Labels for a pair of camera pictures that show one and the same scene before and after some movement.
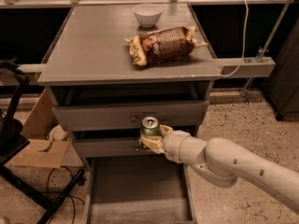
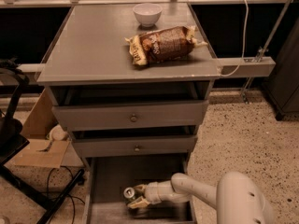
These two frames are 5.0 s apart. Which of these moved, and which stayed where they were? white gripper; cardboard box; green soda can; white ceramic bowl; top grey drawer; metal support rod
Moved: green soda can; white gripper
Stayed: top grey drawer; white ceramic bowl; metal support rod; cardboard box
